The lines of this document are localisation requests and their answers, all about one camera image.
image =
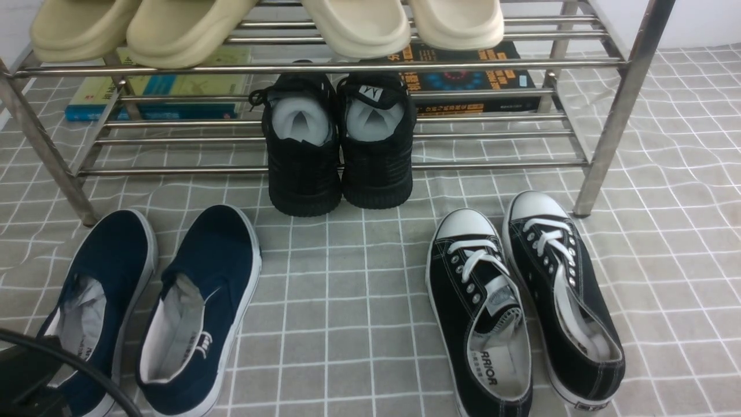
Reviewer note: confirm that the black knit sneaker left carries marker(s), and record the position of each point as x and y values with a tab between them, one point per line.
299	124

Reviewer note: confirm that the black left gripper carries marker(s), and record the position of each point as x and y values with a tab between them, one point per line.
25	374

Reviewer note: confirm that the green blue book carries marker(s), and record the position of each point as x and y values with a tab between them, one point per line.
94	94

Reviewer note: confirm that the cream slide sandal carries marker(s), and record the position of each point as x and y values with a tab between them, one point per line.
361	29
459	25

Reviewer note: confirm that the khaki slide sandal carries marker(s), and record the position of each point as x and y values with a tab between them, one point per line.
182	34
74	31

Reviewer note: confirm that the khaki slide sandal left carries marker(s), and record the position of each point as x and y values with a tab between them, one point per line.
74	31

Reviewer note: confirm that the black orange book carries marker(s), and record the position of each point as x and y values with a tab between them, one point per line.
469	78

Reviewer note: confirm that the cream slide sandal left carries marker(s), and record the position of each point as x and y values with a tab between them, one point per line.
361	29

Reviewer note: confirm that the steel shoe rack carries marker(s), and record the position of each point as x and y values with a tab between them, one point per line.
580	38

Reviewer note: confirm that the navy slip-on shoe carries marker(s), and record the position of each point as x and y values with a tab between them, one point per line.
108	273
206	290

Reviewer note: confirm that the khaki slide sandal right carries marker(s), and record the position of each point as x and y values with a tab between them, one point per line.
182	34

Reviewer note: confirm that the black canvas sneaker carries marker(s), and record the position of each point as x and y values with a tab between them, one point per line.
480	313
584	355

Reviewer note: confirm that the black knit sneaker right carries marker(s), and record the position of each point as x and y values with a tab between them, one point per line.
377	121

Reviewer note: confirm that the black canvas sneaker left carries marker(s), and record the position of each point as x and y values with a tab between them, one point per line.
480	313

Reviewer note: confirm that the black canvas sneaker right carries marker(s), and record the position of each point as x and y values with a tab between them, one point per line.
584	355

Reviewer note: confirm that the grey checked table cloth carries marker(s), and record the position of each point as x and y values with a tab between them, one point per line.
341	325

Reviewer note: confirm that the cream slide sandal right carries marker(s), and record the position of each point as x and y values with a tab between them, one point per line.
459	25

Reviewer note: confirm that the black knit sneaker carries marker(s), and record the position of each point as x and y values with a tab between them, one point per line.
377	121
299	124

